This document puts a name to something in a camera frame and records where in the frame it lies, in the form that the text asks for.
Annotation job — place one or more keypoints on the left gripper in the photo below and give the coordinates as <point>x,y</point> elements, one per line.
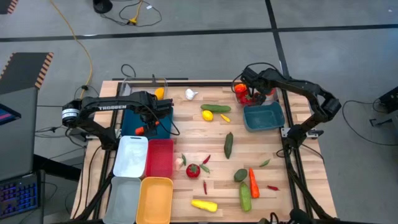
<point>155,107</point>

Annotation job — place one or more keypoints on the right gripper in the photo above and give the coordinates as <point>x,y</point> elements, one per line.
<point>258,81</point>

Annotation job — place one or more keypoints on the orange carrot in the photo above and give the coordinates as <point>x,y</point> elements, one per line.
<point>253,185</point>
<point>139,131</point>

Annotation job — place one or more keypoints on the red mesh bag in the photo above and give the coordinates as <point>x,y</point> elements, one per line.
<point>245,99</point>

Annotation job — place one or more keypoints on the red bell pepper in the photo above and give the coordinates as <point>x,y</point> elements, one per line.
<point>241,88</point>

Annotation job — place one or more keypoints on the small yellow pepper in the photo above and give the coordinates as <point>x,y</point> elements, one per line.
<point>225,118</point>

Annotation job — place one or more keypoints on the small white garlic bulb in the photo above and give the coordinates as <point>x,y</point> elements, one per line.
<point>179,162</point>

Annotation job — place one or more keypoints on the large white garlic bulb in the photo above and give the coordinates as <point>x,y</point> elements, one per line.
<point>189,94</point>

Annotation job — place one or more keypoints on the yellow lemon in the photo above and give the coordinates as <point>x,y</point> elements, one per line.
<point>207,115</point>

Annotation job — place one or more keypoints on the dark green zucchini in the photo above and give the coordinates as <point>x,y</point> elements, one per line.
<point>228,145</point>

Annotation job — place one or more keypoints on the red chili pepper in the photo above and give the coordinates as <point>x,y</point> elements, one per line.
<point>273,188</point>
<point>205,187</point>
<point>206,159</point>

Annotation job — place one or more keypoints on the green avocado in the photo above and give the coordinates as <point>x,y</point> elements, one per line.
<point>240,175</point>

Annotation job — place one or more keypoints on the yellow corn cob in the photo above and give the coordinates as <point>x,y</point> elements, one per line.
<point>204,205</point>

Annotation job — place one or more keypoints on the light green cucumber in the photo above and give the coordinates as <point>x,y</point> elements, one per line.
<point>245,197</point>

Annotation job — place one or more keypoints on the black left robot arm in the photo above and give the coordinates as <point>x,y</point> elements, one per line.
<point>112,107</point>

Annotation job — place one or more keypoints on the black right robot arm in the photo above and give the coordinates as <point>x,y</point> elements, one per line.
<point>295,84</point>

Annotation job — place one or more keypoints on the clear plastic bin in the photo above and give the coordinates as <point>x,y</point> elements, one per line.
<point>136,85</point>
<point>275,99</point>

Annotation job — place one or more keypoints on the teal plastic bin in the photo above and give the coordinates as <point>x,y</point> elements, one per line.
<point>264,117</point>

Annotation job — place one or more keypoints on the blue plastic bin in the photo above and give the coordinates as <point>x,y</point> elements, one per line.
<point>129,121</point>

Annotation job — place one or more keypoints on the red plastic bin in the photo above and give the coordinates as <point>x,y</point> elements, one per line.
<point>159,158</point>

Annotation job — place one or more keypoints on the white plastic bin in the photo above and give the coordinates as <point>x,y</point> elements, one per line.
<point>130,157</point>

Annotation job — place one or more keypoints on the yellow plastic bin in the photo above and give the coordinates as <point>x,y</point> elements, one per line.
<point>154,200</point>

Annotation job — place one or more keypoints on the grey plastic bin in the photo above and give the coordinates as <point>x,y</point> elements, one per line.
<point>122,199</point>

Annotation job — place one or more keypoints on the black equipment stand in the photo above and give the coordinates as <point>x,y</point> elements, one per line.
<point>390,99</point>

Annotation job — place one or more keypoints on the black pole stand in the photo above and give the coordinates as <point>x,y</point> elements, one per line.
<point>102,5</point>

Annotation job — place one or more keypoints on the grey side desk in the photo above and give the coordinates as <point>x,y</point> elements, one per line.
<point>18,149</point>

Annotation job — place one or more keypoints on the large hazard-striped floor mat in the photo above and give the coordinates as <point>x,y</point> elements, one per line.
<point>21,71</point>

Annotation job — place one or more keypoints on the monitor screen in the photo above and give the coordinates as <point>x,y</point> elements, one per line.
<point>7,115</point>

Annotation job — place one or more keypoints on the black backlit keyboard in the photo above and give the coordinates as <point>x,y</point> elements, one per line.
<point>18,196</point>

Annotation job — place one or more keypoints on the small hazard-striped floor mat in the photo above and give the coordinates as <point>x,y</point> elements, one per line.
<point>6,4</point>

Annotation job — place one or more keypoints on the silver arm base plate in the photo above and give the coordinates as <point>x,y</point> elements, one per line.
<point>306,132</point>

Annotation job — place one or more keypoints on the black metal rig frame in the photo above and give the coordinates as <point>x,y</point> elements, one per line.
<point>202,83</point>

